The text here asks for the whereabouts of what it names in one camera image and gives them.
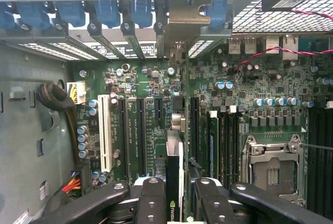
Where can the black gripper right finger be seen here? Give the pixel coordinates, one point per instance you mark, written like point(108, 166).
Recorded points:
point(216, 205)

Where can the white PCI expansion slot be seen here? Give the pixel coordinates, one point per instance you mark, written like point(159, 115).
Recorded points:
point(105, 130)

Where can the green motherboard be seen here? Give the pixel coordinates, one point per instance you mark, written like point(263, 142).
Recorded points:
point(273, 83)

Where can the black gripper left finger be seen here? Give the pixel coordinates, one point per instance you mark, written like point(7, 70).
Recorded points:
point(152, 203)

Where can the CPU socket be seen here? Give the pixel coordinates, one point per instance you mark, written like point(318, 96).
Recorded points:
point(273, 174)

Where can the short black expansion slot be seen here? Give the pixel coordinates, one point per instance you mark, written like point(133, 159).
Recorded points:
point(159, 108)

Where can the long black expansion slot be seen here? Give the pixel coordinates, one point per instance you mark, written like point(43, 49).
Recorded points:
point(195, 125)
point(141, 135)
point(124, 135)

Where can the black open PC case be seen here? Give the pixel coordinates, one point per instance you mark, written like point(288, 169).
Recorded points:
point(26, 78)

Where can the installed green RAM stick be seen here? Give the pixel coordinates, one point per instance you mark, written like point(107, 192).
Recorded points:
point(214, 143)

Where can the blue slot retention clip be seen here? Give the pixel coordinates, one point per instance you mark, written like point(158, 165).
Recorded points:
point(70, 13)
point(32, 16)
point(219, 13)
point(106, 13)
point(6, 18)
point(140, 13)

